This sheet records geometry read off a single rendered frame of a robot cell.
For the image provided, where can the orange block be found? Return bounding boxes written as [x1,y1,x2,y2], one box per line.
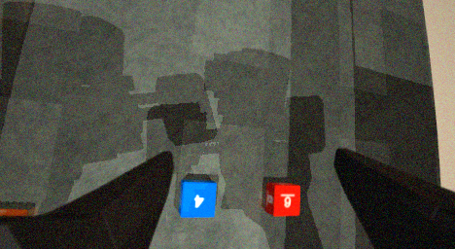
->
[0,209,28,216]

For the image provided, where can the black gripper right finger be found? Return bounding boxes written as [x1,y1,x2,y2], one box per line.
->
[333,148,455,249]

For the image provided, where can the red block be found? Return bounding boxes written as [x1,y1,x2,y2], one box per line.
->
[264,182,300,216]

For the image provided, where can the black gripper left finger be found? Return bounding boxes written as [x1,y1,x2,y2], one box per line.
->
[0,152,174,249]

